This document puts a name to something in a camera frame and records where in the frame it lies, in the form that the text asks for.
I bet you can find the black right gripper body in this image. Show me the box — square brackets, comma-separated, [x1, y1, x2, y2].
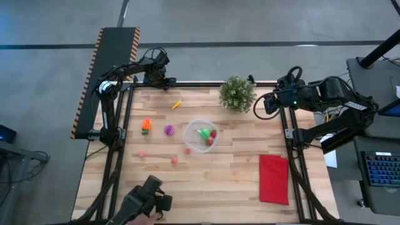
[274, 79, 310, 109]

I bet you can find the black cable loop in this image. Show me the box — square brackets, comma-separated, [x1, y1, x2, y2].
[252, 92, 282, 121]

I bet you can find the black box with blue light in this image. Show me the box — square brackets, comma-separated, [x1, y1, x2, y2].
[0, 124, 18, 144]

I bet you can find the blue backlit keyboard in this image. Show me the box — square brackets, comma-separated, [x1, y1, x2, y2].
[361, 151, 400, 188]

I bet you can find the white paper sheet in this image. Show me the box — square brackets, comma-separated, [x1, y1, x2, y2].
[321, 134, 338, 169]

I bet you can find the potted green artificial plant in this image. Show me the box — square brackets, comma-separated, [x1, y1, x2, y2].
[218, 74, 258, 114]

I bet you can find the red folded cloth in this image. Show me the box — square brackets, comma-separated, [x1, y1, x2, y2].
[258, 154, 290, 206]

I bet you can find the green toy pear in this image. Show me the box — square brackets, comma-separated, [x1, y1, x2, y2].
[197, 127, 212, 140]

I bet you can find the black ramp with hazard stripes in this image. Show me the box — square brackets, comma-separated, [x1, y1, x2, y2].
[70, 27, 141, 141]

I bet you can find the black metal post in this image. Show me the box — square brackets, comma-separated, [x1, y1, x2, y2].
[359, 27, 400, 69]

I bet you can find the clear plastic tupperware container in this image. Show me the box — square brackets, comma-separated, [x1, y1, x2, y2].
[182, 117, 220, 154]

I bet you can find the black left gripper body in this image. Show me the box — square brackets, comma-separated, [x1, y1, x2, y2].
[149, 67, 168, 90]

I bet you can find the black handheld device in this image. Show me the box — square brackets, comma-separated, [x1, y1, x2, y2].
[106, 174, 173, 225]

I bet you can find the grey equipment cart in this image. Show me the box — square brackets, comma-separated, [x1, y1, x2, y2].
[345, 57, 400, 216]

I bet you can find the blue screen tablet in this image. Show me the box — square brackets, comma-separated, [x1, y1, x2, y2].
[377, 98, 400, 117]

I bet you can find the orange toy carrot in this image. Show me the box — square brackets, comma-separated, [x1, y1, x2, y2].
[141, 117, 152, 136]

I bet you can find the black aluminium table frame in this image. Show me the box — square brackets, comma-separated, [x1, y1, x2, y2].
[71, 79, 341, 225]

